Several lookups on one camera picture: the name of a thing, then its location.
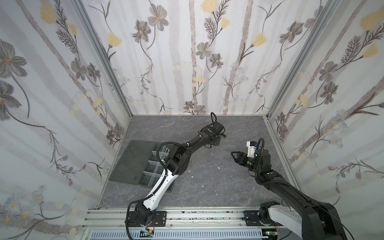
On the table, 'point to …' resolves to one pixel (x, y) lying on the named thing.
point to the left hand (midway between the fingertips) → (214, 138)
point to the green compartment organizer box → (138, 163)
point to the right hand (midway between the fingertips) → (231, 151)
